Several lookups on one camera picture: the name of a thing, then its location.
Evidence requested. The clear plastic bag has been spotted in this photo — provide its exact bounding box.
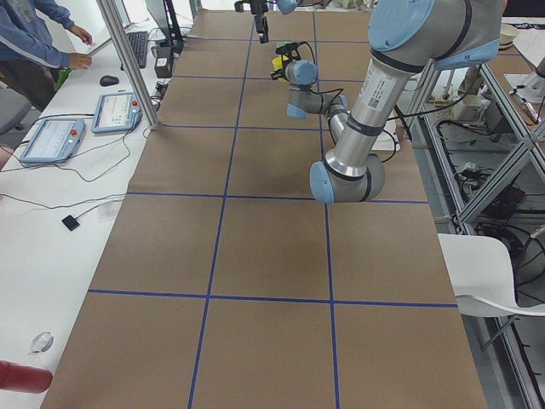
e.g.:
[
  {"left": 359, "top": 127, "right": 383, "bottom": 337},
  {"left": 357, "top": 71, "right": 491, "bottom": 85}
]
[{"left": 28, "top": 331, "right": 55, "bottom": 355}]

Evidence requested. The black keyboard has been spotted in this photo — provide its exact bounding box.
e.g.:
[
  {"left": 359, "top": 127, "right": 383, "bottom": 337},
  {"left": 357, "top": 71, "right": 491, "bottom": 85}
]
[{"left": 126, "top": 31, "right": 148, "bottom": 68}]

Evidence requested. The computer monitor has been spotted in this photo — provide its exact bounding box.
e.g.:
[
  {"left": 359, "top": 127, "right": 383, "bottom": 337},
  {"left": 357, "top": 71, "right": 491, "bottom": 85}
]
[{"left": 145, "top": 0, "right": 185, "bottom": 54}]

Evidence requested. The far blue teach pendant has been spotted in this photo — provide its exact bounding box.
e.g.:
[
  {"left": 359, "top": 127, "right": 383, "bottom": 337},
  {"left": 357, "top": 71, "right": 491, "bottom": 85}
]
[{"left": 91, "top": 92, "right": 142, "bottom": 134}]

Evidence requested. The person in blue shirt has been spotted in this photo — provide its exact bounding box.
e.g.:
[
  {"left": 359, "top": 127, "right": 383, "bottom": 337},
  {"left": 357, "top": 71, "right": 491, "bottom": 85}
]
[{"left": 1, "top": 0, "right": 93, "bottom": 112}]

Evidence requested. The white plastic chair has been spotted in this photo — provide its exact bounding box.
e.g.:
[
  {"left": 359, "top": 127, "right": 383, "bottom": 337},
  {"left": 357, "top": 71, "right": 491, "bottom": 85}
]
[{"left": 438, "top": 233, "right": 544, "bottom": 318}]

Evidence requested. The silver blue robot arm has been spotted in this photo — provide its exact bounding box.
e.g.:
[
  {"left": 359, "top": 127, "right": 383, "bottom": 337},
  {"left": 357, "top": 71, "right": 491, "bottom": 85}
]
[
  {"left": 234, "top": 0, "right": 307, "bottom": 43},
  {"left": 272, "top": 0, "right": 505, "bottom": 204}
]

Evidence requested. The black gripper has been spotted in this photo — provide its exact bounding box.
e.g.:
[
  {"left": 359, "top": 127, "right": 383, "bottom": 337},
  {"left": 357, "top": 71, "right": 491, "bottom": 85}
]
[
  {"left": 270, "top": 41, "right": 302, "bottom": 81},
  {"left": 234, "top": 0, "right": 269, "bottom": 43}
]

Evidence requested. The red cylinder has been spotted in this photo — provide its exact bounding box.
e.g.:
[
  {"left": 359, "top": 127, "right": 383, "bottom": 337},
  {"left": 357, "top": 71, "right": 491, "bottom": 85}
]
[{"left": 1, "top": 360, "right": 53, "bottom": 394}]

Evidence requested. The black box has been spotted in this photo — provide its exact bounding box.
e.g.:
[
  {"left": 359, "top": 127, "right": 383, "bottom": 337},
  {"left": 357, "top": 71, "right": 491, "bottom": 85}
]
[{"left": 154, "top": 47, "right": 174, "bottom": 78}]

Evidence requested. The blue teach pendant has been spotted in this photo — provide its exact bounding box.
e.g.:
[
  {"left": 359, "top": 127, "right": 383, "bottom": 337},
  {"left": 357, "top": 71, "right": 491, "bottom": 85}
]
[
  {"left": 19, "top": 118, "right": 86, "bottom": 165},
  {"left": 91, "top": 92, "right": 142, "bottom": 134}
]

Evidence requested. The near blue teach pendant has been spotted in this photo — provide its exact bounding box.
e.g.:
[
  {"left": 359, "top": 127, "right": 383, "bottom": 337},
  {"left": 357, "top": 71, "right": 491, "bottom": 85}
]
[{"left": 19, "top": 118, "right": 86, "bottom": 165}]

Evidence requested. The small black square device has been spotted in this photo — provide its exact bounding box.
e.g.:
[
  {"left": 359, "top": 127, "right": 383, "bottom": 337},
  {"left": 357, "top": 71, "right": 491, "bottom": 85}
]
[{"left": 61, "top": 215, "right": 80, "bottom": 231}]

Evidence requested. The aluminium frame rack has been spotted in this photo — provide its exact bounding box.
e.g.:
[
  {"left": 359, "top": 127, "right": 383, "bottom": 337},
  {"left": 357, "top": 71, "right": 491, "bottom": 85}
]
[{"left": 405, "top": 52, "right": 544, "bottom": 408}]

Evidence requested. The aluminium frame post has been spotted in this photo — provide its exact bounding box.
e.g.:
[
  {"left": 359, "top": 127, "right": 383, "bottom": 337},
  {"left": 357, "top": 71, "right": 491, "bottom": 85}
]
[{"left": 96, "top": 0, "right": 159, "bottom": 130}]

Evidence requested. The black computer mouse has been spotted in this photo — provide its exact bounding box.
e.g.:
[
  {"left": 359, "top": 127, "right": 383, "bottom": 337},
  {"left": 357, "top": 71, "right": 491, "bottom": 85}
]
[{"left": 100, "top": 75, "right": 119, "bottom": 87}]

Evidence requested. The yellow plastic cup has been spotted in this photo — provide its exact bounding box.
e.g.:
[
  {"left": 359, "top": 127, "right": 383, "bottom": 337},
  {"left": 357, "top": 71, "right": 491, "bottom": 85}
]
[{"left": 272, "top": 55, "right": 283, "bottom": 71}]

